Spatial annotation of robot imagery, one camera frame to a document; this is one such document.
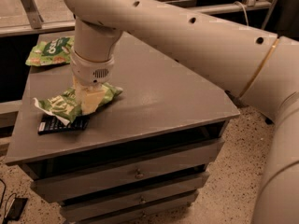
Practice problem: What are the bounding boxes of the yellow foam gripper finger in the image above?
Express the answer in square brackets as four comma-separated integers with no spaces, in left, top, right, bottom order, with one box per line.
[73,77,107,116]

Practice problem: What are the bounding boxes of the black device on floor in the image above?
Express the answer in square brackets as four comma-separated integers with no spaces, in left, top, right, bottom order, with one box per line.
[5,198,28,221]

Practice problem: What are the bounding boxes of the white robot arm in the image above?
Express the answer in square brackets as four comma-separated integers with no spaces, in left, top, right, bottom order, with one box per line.
[64,0,299,224]

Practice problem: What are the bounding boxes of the bottom grey drawer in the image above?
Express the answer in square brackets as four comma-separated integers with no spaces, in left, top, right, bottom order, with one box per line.
[76,190,198,224]

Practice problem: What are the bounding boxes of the top grey drawer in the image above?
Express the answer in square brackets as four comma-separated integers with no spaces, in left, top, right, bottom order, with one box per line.
[31,138,224,203]

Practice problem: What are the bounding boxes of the black flat packet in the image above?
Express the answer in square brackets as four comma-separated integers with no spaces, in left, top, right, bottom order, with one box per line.
[37,115,89,135]

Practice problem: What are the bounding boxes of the grey drawer cabinet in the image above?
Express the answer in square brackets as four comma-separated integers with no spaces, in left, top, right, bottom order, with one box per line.
[4,30,241,224]

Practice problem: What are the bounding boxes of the middle grey drawer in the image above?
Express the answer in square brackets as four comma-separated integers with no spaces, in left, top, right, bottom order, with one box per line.
[59,171,210,223]

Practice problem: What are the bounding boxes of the green snack bag white logo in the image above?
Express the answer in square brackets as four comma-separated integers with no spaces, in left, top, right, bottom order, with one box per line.
[25,36,74,66]

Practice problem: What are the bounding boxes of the black office chair base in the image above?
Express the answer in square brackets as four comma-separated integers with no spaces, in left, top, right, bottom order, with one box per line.
[265,118,274,125]

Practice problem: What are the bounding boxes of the white cable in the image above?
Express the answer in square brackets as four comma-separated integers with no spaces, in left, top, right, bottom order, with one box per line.
[234,1,250,27]

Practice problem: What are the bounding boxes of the black floor cable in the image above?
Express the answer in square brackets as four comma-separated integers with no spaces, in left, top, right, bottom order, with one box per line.
[0,178,17,224]

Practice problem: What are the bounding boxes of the green jalapeno chip bag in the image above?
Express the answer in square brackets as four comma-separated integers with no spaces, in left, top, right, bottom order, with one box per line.
[34,83,123,125]

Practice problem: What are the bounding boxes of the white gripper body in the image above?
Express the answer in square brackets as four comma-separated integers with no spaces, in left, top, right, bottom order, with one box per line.
[70,49,114,86]

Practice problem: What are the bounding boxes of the grey drawer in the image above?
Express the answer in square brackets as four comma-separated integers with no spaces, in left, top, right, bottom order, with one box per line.
[59,171,210,223]
[76,190,198,224]
[31,138,224,203]

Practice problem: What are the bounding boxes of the metal railing frame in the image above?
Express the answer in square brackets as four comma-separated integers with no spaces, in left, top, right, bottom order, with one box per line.
[0,0,278,37]

